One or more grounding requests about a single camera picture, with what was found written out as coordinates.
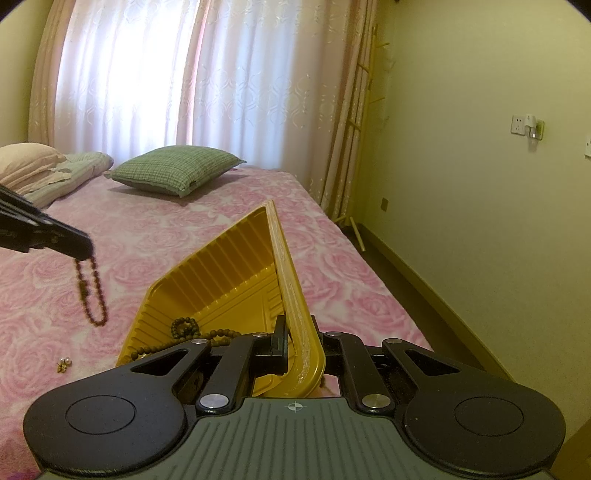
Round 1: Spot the small brown bead necklace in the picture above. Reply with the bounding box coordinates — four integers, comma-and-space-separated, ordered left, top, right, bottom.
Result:
124, 327, 242, 365

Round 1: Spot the dark brown bead bracelet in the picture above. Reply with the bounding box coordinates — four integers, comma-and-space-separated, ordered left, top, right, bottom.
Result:
170, 315, 202, 341

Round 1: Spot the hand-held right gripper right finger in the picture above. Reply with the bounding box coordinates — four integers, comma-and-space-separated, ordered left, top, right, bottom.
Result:
308, 314, 518, 411

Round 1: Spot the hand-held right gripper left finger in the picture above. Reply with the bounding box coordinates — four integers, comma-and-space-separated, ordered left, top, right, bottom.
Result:
115, 315, 291, 415

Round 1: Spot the pink pillow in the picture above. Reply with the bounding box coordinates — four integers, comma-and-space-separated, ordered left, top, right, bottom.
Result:
0, 143, 68, 195

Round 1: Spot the yellow wooden coat rack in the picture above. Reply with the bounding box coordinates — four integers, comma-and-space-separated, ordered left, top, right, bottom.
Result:
321, 23, 399, 252

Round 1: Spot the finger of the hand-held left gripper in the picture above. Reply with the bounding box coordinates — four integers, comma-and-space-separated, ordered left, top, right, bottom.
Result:
0, 217, 93, 258
0, 185, 44, 219

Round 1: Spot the green checked pillow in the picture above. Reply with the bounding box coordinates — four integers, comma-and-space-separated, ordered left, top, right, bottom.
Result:
105, 145, 247, 199

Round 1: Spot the brown bead bracelet with charm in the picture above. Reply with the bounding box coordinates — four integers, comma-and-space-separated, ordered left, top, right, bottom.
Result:
74, 256, 110, 326

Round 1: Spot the beige drape curtain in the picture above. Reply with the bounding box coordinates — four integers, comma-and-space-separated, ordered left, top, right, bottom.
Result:
277, 0, 385, 220

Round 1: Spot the pale folded quilt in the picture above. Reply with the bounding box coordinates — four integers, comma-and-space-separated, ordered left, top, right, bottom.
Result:
23, 151, 114, 209

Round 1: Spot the pink floral bed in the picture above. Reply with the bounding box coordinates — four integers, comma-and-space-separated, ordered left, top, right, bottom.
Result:
0, 166, 435, 467

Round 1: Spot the gold plastic tray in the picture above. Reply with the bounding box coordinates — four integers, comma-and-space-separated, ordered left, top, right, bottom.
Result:
115, 200, 326, 398

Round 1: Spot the wall outlet with plug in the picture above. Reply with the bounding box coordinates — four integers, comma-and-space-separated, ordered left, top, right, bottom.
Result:
511, 113, 546, 141

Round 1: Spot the sheer pink curtain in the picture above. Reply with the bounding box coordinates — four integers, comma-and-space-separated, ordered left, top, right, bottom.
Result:
53, 0, 301, 172

